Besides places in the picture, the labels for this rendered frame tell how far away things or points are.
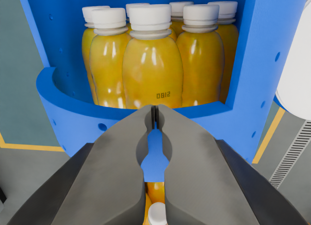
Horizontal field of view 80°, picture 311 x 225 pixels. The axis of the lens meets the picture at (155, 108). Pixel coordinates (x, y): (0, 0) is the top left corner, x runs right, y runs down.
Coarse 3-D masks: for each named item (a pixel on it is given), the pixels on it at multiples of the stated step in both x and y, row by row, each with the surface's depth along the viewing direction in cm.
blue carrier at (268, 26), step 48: (48, 0) 23; (96, 0) 30; (144, 0) 33; (192, 0) 32; (240, 0) 26; (288, 0) 11; (48, 48) 23; (240, 48) 12; (288, 48) 15; (48, 96) 17; (240, 96) 13; (240, 144) 17
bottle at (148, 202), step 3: (147, 195) 41; (147, 198) 40; (147, 201) 40; (150, 201) 41; (147, 204) 40; (150, 204) 41; (147, 207) 40; (147, 210) 40; (147, 213) 40; (144, 216) 39; (144, 219) 40
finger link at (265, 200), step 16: (224, 144) 8; (240, 160) 8; (240, 176) 7; (256, 176) 7; (256, 192) 6; (272, 192) 6; (256, 208) 6; (272, 208) 6; (288, 208) 6; (272, 224) 5; (288, 224) 5; (304, 224) 5
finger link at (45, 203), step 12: (72, 156) 8; (84, 156) 8; (60, 168) 8; (72, 168) 8; (48, 180) 7; (60, 180) 7; (72, 180) 7; (36, 192) 7; (48, 192) 7; (60, 192) 7; (24, 204) 6; (36, 204) 6; (48, 204) 6; (60, 204) 6; (24, 216) 6; (36, 216) 6; (48, 216) 6
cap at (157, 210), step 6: (156, 204) 36; (162, 204) 36; (150, 210) 35; (156, 210) 35; (162, 210) 35; (150, 216) 34; (156, 216) 34; (162, 216) 34; (150, 222) 34; (156, 222) 33; (162, 222) 33
